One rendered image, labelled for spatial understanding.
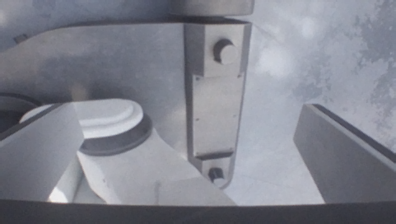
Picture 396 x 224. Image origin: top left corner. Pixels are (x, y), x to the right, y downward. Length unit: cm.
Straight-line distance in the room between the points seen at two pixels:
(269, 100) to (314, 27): 29
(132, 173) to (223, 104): 29
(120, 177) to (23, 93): 33
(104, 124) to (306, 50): 69
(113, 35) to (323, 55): 71
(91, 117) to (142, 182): 14
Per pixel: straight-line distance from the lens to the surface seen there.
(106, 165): 34
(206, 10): 43
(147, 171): 31
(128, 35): 45
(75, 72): 50
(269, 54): 74
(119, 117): 35
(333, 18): 85
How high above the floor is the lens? 62
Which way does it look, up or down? 59 degrees down
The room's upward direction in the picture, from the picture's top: 158 degrees clockwise
